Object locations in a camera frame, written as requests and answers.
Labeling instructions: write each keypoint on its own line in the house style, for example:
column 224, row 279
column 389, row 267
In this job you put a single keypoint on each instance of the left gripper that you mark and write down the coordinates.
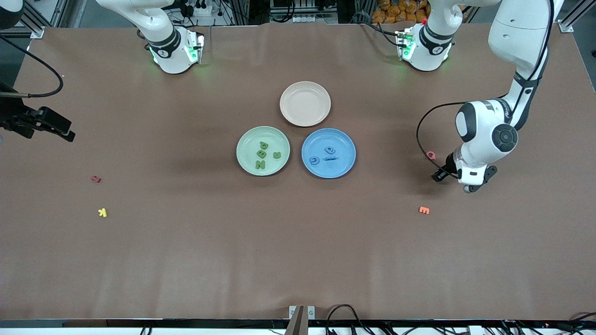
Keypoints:
column 449, row 165

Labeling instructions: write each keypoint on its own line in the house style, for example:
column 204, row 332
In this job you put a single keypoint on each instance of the green foam letter B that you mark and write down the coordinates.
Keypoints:
column 262, row 154

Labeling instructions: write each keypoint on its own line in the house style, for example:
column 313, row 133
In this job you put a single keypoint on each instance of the white power strip with plugs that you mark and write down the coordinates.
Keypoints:
column 201, row 8

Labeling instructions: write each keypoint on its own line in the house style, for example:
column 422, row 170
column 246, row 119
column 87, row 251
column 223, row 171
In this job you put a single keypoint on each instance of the beige plate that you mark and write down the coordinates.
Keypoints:
column 305, row 103

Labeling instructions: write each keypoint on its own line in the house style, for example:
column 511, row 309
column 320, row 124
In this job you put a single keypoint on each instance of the blue foam letter G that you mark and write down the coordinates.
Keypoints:
column 314, row 161

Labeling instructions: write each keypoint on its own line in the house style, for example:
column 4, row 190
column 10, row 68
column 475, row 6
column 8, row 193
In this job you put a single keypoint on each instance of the metal table edge bracket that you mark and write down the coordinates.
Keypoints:
column 301, row 311

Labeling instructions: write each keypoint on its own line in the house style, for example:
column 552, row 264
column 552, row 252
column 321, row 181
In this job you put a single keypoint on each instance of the aluminium frame profile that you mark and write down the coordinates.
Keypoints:
column 576, row 15

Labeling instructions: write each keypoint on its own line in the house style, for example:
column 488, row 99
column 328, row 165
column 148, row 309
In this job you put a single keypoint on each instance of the green foam letter N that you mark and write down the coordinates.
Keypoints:
column 260, row 164

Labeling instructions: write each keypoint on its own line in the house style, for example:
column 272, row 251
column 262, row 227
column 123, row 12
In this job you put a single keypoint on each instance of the black table edge strip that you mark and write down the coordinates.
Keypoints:
column 186, row 323

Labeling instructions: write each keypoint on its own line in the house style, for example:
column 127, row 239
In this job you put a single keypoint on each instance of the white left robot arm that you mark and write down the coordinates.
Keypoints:
column 489, row 135

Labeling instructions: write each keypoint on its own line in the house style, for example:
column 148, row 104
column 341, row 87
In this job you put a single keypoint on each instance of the pink foam letter Q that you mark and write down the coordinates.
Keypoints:
column 430, row 154

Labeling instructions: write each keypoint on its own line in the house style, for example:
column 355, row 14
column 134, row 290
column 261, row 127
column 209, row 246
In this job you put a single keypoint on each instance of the yellow foam letter K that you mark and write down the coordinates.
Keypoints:
column 103, row 212

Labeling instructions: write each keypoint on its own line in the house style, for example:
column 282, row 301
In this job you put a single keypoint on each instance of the green plate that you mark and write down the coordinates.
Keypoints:
column 249, row 144

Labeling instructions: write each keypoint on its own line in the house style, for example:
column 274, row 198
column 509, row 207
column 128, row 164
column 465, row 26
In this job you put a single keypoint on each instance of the bag of orange fruits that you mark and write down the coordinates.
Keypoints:
column 391, row 14

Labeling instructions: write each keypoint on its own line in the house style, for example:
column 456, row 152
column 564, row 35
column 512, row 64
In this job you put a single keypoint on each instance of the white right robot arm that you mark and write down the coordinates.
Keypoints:
column 167, row 42

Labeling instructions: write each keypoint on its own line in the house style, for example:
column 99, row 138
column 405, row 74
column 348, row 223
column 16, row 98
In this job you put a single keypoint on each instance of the brown table cover mat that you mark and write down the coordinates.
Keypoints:
column 298, row 256

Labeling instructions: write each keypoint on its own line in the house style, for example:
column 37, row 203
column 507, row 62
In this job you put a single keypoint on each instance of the blue plate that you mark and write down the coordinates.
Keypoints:
column 340, row 165

